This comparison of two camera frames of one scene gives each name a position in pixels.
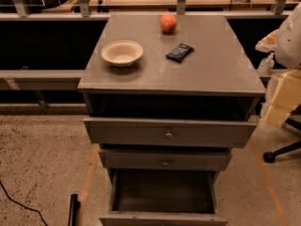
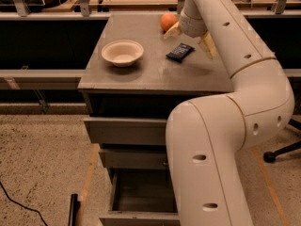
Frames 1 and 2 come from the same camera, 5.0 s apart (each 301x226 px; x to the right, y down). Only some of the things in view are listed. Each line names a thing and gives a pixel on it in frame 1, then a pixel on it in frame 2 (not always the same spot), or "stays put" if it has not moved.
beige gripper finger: x=268 y=43 -> x=174 y=31
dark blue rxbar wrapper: x=180 y=53 stays put
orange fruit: x=168 y=23 stays put
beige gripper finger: x=287 y=98 -> x=207 y=42
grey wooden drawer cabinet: x=167 y=98 stays put
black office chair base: x=270 y=156 stays put
